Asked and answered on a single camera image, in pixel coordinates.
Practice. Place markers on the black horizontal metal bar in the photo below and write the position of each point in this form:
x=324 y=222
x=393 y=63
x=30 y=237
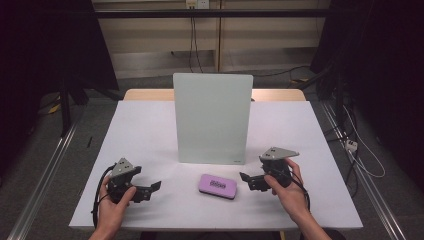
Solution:
x=233 y=13

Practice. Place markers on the white table cover sheet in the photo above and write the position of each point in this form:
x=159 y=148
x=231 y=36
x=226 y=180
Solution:
x=150 y=133

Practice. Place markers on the frosted glass whiteboard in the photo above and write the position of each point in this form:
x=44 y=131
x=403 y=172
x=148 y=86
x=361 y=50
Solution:
x=213 y=116

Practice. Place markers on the person's left hand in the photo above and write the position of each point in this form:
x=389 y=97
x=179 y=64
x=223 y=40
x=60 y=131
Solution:
x=111 y=215

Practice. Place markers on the black metal stand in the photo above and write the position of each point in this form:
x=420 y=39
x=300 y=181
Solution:
x=65 y=110

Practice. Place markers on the person's right hand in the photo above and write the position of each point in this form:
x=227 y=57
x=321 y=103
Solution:
x=293 y=198

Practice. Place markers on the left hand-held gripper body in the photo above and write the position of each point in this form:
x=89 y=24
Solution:
x=121 y=181

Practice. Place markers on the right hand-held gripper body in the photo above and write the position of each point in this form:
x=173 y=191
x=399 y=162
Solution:
x=278 y=166

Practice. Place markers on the wooden table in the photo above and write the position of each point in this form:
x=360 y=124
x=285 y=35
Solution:
x=150 y=94

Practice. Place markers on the metal floor rail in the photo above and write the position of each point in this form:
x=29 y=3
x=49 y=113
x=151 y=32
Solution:
x=43 y=180
x=370 y=190

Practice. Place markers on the purple whiteboard eraser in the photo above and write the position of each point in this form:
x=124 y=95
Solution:
x=217 y=185

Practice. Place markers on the white wall outlet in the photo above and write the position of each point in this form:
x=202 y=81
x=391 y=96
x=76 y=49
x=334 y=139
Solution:
x=198 y=3

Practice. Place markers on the person's dark clothing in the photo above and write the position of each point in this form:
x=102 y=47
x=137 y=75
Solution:
x=206 y=236

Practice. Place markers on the black curtain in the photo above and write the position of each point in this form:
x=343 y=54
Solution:
x=383 y=50
x=50 y=43

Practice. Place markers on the small black floor stick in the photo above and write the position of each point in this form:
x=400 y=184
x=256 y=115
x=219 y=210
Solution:
x=89 y=142

